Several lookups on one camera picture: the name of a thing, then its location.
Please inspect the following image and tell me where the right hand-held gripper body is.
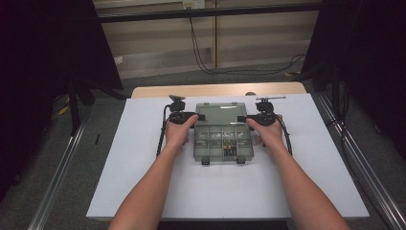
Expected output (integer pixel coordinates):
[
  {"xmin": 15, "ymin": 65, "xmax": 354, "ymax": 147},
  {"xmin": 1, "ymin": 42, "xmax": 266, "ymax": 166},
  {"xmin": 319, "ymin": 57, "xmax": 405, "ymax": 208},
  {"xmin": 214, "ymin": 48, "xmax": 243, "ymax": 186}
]
[{"xmin": 253, "ymin": 95, "xmax": 287, "ymax": 127}]

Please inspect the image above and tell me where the person's right hand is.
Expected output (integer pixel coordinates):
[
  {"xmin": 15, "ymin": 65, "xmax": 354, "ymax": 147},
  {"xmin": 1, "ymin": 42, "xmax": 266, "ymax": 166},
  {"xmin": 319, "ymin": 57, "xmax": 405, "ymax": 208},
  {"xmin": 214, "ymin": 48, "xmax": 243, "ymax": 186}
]
[{"xmin": 245, "ymin": 114, "xmax": 287, "ymax": 151}]

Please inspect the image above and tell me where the black metal stand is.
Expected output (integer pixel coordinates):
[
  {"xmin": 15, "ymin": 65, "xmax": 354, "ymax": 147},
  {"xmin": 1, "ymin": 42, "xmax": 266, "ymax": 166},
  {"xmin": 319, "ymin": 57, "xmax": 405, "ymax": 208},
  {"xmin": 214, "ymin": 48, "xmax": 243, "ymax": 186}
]
[{"xmin": 67, "ymin": 76, "xmax": 97, "ymax": 137}]

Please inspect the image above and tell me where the white wall power outlet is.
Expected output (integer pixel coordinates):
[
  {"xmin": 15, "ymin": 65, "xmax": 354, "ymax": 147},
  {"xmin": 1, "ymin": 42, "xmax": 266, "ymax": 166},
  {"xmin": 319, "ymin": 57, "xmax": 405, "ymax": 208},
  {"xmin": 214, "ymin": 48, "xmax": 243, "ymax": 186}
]
[{"xmin": 182, "ymin": 0, "xmax": 206, "ymax": 10}]

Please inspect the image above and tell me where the right hand-held gripper black cable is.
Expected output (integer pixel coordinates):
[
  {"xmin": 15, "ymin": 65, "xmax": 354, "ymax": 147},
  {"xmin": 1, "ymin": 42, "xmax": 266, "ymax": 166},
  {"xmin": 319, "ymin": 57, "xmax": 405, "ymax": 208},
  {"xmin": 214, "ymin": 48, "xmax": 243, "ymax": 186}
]
[{"xmin": 275, "ymin": 114, "xmax": 294, "ymax": 157}]

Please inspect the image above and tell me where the black curtain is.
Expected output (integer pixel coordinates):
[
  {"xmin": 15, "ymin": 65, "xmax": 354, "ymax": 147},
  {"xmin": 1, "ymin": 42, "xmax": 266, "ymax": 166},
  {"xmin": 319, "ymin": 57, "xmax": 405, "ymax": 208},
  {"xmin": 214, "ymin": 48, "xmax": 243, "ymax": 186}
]
[
  {"xmin": 0, "ymin": 0, "xmax": 124, "ymax": 199},
  {"xmin": 301, "ymin": 0, "xmax": 406, "ymax": 161}
]

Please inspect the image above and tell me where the hand-held gripper black cable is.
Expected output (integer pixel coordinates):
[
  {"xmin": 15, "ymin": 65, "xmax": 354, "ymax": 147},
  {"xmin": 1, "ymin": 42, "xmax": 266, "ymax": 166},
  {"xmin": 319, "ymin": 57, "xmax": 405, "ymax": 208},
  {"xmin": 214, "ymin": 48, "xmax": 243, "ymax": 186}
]
[
  {"xmin": 275, "ymin": 114, "xmax": 294, "ymax": 157},
  {"xmin": 155, "ymin": 104, "xmax": 172, "ymax": 158}
]

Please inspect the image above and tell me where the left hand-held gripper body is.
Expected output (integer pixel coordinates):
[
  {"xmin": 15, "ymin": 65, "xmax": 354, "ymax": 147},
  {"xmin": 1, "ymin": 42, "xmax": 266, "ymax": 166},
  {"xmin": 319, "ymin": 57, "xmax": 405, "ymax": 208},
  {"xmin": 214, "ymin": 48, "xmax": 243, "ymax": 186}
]
[{"xmin": 168, "ymin": 93, "xmax": 197, "ymax": 125}]

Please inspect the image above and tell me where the left hand-held gripper black cable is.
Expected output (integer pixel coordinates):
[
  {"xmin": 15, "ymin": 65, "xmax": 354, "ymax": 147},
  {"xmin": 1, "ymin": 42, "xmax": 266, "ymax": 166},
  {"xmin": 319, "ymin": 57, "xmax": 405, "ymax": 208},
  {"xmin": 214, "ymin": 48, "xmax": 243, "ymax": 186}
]
[{"xmin": 155, "ymin": 104, "xmax": 172, "ymax": 158}]

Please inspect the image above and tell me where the metal floor rail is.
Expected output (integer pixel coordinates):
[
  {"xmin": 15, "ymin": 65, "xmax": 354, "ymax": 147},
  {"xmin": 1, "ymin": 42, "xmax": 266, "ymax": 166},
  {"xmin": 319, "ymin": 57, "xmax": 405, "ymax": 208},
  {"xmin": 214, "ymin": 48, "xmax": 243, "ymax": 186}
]
[
  {"xmin": 314, "ymin": 92, "xmax": 406, "ymax": 230},
  {"xmin": 28, "ymin": 121, "xmax": 88, "ymax": 230}
]

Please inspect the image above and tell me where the black wall cable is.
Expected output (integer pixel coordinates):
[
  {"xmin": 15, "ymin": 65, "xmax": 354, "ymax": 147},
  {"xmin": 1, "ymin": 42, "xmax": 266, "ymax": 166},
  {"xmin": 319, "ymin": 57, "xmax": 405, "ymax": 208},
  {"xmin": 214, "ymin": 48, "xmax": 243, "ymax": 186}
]
[{"xmin": 189, "ymin": 15, "xmax": 307, "ymax": 77}]

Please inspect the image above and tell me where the transparent grey compartment storage box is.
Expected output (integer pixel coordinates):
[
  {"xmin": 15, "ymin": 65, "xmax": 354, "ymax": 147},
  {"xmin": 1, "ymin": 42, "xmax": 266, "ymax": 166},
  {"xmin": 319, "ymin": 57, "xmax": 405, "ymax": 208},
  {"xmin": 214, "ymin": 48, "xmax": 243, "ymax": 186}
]
[{"xmin": 192, "ymin": 101, "xmax": 256, "ymax": 166}]

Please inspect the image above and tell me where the person's left hand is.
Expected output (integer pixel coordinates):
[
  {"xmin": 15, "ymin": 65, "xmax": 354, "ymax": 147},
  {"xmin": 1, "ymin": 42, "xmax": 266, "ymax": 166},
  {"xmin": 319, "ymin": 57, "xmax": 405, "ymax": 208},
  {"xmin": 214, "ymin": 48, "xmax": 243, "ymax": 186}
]
[{"xmin": 164, "ymin": 113, "xmax": 200, "ymax": 151}]

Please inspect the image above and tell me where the black horizontal bar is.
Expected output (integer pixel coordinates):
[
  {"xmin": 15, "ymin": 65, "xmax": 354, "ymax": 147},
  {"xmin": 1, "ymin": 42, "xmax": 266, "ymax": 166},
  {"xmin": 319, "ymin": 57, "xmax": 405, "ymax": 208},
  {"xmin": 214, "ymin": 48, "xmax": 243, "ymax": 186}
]
[{"xmin": 97, "ymin": 3, "xmax": 324, "ymax": 24}]

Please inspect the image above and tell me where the white table cover sheet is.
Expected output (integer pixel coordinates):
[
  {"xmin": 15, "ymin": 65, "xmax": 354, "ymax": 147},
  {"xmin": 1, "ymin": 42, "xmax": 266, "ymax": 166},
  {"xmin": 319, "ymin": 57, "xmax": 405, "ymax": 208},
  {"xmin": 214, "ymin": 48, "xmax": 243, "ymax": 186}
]
[{"xmin": 85, "ymin": 93, "xmax": 371, "ymax": 221}]

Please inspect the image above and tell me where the light wooden table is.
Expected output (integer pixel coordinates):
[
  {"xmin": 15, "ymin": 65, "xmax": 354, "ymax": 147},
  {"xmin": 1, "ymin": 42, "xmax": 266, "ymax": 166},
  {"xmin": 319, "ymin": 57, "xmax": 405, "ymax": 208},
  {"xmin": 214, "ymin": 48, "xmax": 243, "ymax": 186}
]
[{"xmin": 131, "ymin": 81, "xmax": 307, "ymax": 100}]

